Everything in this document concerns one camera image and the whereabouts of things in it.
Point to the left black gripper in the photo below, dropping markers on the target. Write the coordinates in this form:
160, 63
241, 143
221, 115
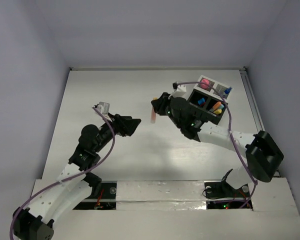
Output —
120, 124

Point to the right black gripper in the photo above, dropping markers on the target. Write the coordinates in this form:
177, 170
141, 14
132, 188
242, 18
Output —
160, 104

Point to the red orange marker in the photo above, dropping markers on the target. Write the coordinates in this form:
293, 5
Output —
153, 116

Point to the pink cap marker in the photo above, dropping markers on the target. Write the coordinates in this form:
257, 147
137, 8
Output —
204, 83

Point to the orange tip clear marker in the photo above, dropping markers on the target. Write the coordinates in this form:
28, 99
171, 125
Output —
216, 106

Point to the yellow marker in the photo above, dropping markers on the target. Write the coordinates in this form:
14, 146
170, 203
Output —
217, 111

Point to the clear blue cap bottle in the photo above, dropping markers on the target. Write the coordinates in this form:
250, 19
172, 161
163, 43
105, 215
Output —
227, 92

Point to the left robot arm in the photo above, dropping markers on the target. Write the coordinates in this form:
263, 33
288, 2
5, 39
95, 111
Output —
36, 219

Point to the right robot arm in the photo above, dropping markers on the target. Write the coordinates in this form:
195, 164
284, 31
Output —
201, 130

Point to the black and white organizer box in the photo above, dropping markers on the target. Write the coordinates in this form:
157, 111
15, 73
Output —
211, 95

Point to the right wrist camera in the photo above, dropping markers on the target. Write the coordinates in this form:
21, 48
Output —
179, 90

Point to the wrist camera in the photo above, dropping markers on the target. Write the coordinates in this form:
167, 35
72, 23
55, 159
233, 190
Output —
179, 90
102, 108

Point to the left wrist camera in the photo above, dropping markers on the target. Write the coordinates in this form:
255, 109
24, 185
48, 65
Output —
102, 108

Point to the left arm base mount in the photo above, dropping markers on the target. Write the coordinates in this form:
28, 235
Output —
105, 200

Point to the aluminium rail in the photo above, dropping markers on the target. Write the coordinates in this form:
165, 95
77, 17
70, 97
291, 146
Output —
257, 120

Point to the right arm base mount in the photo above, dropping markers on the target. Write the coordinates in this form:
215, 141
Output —
231, 192

